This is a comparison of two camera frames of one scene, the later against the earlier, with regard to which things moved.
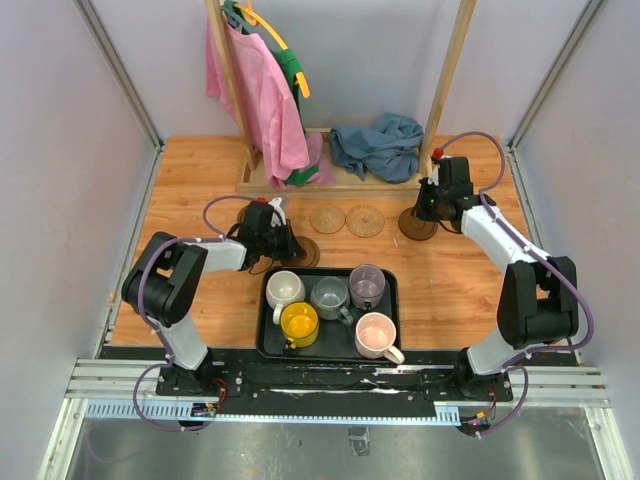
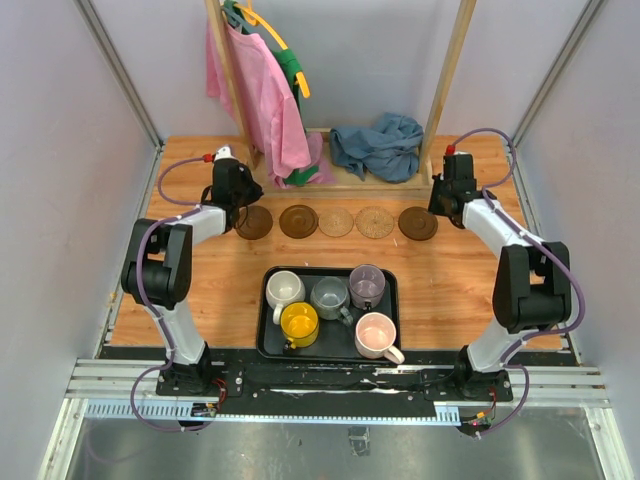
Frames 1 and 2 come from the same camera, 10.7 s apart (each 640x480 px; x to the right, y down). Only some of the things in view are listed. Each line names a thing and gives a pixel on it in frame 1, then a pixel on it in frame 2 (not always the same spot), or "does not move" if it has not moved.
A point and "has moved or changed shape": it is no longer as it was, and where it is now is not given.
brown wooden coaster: (310, 258) has moved or changed shape
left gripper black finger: (295, 250) -> (251, 191)
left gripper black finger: (294, 248) -> (250, 191)
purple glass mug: (367, 285) does not move
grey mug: (330, 299) does not move
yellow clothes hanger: (255, 19) does not move
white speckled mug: (282, 289) does not move
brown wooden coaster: (414, 227) does not move
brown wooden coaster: (241, 215) has moved or changed shape
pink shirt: (278, 120) does not move
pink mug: (375, 334) does not move
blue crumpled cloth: (387, 150) does not move
